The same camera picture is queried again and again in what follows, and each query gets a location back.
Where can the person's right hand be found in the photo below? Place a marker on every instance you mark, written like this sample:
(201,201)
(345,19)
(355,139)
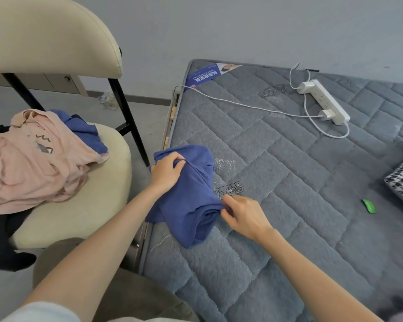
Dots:
(247,216)

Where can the person's left hand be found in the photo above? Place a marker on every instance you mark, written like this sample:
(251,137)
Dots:
(164,172)

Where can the person's right fingers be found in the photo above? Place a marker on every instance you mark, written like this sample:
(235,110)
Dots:
(230,207)

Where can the person's left thumb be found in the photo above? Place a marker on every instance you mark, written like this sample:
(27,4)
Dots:
(179,164)

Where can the blue garment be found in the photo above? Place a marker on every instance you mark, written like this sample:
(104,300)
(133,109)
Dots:
(188,197)
(87,132)

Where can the person's left forearm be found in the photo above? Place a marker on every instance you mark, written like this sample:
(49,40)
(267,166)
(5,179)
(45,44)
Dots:
(97,244)

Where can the person's right forearm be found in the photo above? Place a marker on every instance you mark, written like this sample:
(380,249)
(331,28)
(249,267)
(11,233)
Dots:
(309,274)

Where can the grey quilted mattress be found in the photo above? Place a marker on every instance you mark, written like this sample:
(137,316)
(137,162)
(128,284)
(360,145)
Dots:
(288,184)

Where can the blue mattress label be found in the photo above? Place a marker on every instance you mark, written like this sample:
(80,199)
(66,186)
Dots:
(203,76)

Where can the clear plastic bag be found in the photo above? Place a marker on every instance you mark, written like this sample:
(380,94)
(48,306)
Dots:
(108,101)

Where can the blue crumpled garment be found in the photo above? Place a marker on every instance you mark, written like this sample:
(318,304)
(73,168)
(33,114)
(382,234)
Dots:
(87,132)

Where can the person's olive trousers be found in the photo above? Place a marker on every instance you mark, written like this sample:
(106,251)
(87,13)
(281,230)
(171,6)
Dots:
(134,295)

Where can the white charger plug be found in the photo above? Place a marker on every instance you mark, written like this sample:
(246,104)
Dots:
(326,115)
(305,87)

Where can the small green object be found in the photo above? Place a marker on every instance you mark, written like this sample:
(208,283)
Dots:
(369,206)

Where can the white power strip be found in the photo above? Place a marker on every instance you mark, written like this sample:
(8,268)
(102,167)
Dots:
(332,105)

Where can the pink printed garment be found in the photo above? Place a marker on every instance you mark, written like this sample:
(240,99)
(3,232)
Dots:
(30,164)

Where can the beige cabinet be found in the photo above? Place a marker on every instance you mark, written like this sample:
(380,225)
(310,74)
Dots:
(53,83)

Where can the cream padded chair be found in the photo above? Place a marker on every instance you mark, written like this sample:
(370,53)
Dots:
(53,33)

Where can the black garment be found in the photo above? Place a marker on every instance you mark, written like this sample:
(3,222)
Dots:
(1,244)

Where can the person's white sleeve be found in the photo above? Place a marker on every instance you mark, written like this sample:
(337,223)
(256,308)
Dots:
(42,314)

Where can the wooden bed frame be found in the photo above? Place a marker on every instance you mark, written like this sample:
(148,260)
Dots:
(170,120)

